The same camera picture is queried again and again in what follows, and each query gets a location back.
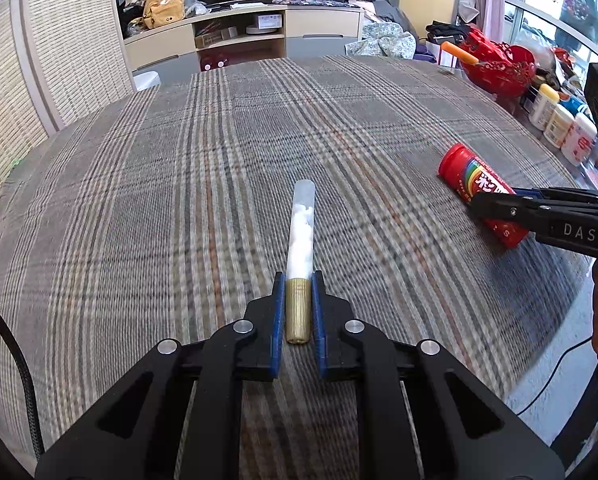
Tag red decorative basket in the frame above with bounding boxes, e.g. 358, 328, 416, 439
458, 27, 538, 99

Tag red bottles under cabinet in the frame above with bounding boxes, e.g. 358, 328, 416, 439
201, 49, 230, 71

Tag yellow backpack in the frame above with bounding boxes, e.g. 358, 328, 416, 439
142, 0, 186, 30

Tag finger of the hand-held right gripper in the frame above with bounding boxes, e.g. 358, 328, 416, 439
466, 192, 561, 234
510, 185, 598, 212

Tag white bottle pink label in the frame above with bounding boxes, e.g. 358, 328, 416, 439
561, 112, 598, 166

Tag grey clothes pile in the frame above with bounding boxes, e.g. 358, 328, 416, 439
351, 0, 411, 26

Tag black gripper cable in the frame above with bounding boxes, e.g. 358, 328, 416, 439
0, 259, 46, 463

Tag blue snack bag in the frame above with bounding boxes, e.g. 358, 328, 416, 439
559, 95, 588, 116

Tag orange white stick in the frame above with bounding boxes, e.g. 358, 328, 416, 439
441, 41, 480, 65

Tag red candy tube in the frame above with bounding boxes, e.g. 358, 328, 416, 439
437, 143, 530, 250

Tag thin black floor cable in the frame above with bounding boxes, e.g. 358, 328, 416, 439
516, 339, 598, 417

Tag black cloth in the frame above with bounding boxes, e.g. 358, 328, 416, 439
425, 22, 473, 44

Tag beige tv cabinet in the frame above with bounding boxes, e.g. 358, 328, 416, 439
123, 3, 365, 74

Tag white bottle orange label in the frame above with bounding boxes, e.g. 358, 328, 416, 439
544, 103, 575, 149

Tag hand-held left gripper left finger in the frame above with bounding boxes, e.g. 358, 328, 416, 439
35, 271, 286, 480

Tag green floral cloth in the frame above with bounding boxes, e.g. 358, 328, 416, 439
344, 22, 418, 59

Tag white bottle yellow label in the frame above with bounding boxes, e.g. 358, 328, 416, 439
528, 83, 560, 131

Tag plaid tablecloth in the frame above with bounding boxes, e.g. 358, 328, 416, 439
0, 54, 598, 480

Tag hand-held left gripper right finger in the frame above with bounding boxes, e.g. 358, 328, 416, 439
311, 270, 565, 480

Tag clear tube gold cap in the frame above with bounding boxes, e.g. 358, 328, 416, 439
283, 179, 316, 345

